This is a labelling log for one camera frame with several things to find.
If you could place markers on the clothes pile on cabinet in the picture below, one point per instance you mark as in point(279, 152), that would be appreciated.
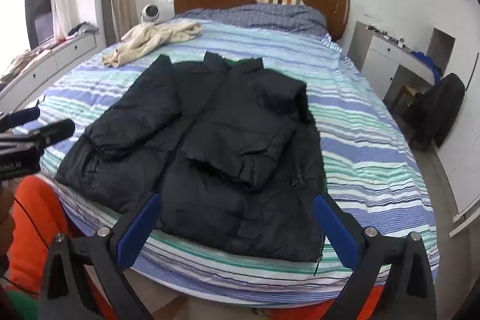
point(18, 63)

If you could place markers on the cream knitted garment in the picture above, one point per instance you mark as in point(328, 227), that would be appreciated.
point(150, 37)

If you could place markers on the black puffer jacket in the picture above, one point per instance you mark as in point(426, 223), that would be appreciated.
point(225, 140)

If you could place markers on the black garment on chair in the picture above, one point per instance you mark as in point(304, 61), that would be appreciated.
point(442, 110)

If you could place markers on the white security camera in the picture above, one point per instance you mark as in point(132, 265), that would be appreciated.
point(151, 12)

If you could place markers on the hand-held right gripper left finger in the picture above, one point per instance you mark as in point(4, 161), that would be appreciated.
point(138, 226)

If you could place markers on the small items on desk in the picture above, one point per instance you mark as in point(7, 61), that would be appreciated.
point(386, 35)

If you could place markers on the window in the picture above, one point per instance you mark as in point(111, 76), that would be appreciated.
point(15, 16)

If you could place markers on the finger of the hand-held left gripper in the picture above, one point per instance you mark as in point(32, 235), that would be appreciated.
point(56, 130)
point(22, 116)

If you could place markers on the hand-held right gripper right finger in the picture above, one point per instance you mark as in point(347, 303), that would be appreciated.
point(335, 230)

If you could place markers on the white drawer cabinet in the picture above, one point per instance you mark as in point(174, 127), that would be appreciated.
point(67, 52)

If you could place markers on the blue checked duvet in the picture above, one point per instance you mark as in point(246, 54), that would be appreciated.
point(262, 18)

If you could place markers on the wooden chair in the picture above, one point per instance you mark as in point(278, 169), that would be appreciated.
point(407, 91)

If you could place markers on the bed with striped sheet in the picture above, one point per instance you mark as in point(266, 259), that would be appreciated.
point(356, 140)

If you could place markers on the green cloth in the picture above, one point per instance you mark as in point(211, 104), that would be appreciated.
point(18, 307)

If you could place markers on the blue cloth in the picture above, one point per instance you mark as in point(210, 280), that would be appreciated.
point(427, 63)

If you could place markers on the white desk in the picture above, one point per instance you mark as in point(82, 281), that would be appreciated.
point(378, 57)

